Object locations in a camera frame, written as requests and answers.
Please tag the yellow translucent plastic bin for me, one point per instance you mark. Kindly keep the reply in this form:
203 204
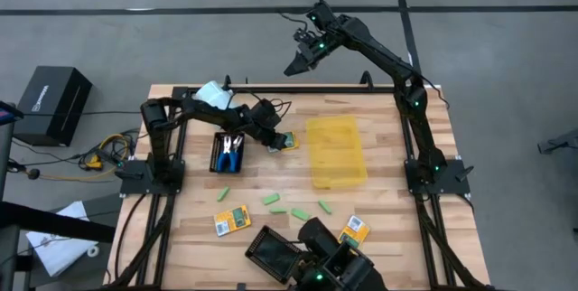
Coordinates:
336 151

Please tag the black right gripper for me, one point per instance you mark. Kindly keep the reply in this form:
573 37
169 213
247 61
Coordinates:
320 49

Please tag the green rectangular eraser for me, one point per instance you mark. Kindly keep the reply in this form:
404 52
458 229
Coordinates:
223 194
324 206
271 199
300 214
278 210

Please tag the black computer monitor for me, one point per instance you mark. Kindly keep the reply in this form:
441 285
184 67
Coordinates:
9 112

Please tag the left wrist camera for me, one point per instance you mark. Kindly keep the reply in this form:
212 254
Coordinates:
265 112

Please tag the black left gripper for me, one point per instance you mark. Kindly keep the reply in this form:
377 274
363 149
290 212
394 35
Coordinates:
263 132

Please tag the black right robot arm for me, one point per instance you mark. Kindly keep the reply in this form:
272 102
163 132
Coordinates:
384 56

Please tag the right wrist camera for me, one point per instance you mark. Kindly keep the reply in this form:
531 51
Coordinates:
303 37

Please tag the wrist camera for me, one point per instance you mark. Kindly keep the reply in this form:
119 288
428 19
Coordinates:
265 112
303 37

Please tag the white paper sheet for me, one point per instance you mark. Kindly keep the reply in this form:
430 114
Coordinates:
54 246

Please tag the black rig post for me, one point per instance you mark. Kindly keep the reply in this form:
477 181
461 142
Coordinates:
54 223

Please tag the black cardboard box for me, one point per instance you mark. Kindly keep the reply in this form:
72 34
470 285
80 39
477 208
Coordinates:
52 103

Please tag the white tape roll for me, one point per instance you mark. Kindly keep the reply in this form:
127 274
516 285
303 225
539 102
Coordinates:
93 251

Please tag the black slotted plastic basket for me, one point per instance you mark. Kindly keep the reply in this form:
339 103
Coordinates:
271 255
213 155

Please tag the yellow carded calculator pack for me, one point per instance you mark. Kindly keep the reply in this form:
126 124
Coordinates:
357 228
291 141
232 221

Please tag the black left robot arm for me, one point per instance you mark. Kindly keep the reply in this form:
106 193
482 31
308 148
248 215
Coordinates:
153 115

